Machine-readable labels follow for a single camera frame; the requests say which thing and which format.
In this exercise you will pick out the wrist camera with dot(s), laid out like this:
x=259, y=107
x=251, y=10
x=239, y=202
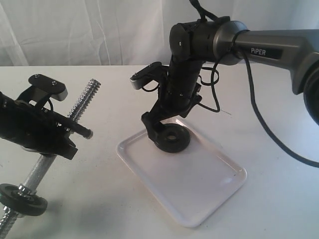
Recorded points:
x=152, y=72
x=43, y=85

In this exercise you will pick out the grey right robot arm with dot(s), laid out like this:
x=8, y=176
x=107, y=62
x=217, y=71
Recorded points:
x=226, y=42

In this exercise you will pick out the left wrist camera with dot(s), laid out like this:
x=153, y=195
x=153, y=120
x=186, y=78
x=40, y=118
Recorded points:
x=43, y=85

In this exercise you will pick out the black weight plate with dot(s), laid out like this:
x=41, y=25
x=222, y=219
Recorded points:
x=31, y=205
x=173, y=138

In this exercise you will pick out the chrome dumbbell bar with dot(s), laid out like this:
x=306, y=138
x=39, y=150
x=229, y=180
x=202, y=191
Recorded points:
x=29, y=186

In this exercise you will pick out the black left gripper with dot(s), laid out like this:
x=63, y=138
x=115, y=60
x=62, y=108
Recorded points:
x=32, y=129

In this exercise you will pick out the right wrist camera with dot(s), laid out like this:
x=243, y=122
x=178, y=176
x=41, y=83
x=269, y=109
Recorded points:
x=152, y=72

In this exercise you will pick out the white backdrop curtain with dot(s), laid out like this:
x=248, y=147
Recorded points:
x=88, y=32

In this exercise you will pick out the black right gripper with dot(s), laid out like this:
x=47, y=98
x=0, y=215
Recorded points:
x=177, y=95

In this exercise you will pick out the white plastic tray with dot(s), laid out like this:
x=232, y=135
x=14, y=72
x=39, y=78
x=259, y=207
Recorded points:
x=190, y=185

